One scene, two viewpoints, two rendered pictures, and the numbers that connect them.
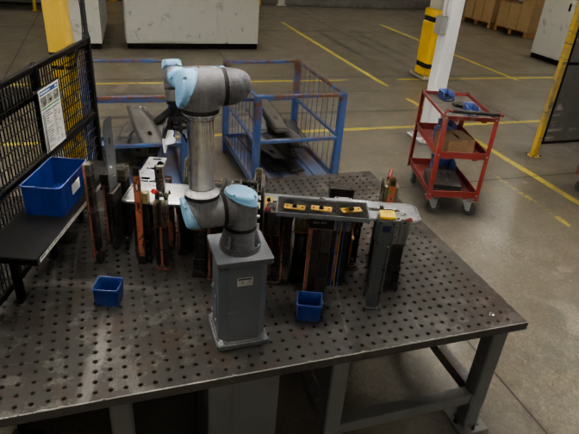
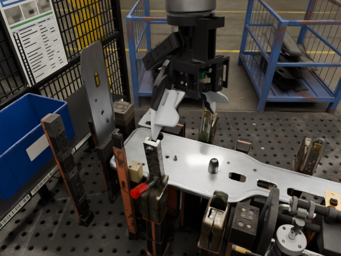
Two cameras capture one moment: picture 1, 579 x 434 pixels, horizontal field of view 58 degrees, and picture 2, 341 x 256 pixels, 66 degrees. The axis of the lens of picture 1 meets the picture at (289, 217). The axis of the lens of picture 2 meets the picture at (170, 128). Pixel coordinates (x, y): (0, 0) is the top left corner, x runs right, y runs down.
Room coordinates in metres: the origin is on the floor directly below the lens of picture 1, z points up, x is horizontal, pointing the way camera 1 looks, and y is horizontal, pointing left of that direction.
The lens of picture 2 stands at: (1.62, 0.36, 1.62)
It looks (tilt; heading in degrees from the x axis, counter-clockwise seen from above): 39 degrees down; 22
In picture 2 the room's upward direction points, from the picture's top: straight up
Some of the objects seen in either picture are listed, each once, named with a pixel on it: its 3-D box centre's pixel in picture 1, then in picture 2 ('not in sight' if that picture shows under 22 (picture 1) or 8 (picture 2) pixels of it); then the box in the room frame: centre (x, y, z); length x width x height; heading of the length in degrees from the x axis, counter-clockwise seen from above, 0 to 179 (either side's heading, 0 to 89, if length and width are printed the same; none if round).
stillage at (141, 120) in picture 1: (133, 128); (173, 44); (4.36, 1.42, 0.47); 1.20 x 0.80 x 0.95; 19
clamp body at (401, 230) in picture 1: (395, 251); not in sight; (2.03, -0.49, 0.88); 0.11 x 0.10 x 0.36; 0
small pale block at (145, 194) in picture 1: (146, 227); (139, 203); (2.06, 0.65, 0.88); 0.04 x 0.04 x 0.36; 0
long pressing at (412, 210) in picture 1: (273, 201); (339, 204); (2.20, 0.08, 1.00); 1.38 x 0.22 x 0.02; 90
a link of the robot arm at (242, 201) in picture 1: (239, 206); not in sight; (1.62, 0.18, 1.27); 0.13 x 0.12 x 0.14; 114
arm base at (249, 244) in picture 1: (239, 234); not in sight; (1.62, 0.17, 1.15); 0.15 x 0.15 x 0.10
